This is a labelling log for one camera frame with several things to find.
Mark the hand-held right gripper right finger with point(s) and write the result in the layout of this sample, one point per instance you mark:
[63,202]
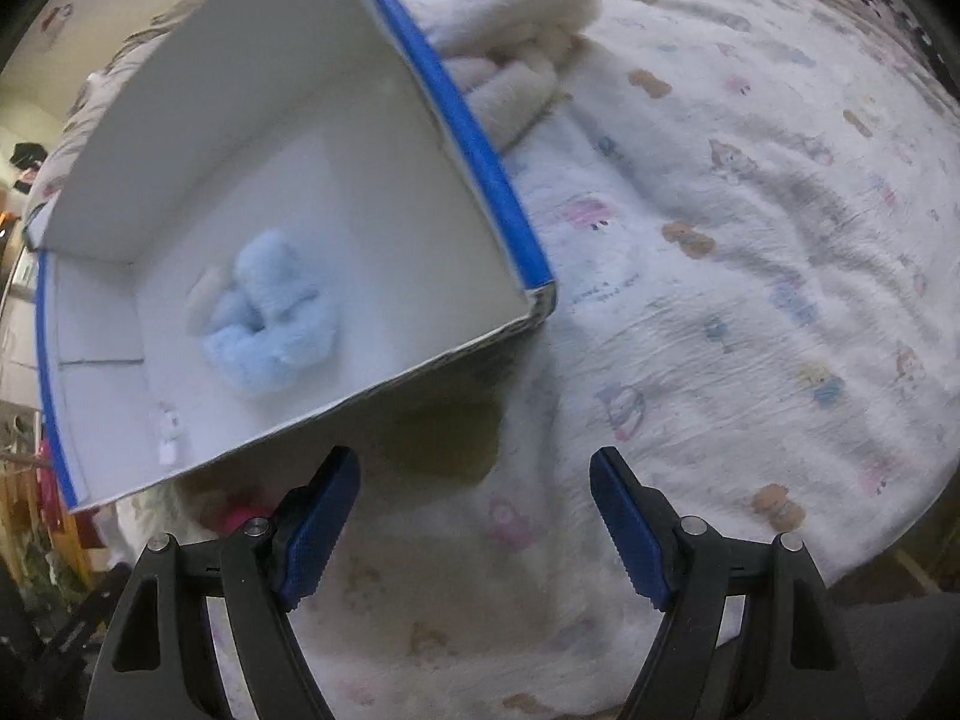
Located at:
[628,532]

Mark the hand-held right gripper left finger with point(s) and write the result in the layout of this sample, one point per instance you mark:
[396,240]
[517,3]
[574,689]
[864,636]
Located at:
[321,532]

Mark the light blue fluffy socks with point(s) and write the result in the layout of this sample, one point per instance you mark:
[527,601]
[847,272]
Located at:
[271,315]

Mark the white cardboard box blue rim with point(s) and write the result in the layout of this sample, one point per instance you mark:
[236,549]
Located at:
[315,187]

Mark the white fluffy socks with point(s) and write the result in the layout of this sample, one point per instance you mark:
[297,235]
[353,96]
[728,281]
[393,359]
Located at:
[517,52]

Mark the pink and white plush toy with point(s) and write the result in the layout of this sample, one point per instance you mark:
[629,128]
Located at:
[225,514]

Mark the small white figurine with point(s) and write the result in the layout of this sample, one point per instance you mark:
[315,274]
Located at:
[168,435]

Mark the wooden rack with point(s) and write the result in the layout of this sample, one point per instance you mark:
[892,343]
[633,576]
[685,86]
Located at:
[45,517]

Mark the printed white blanket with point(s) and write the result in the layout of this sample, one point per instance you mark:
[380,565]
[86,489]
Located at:
[720,255]

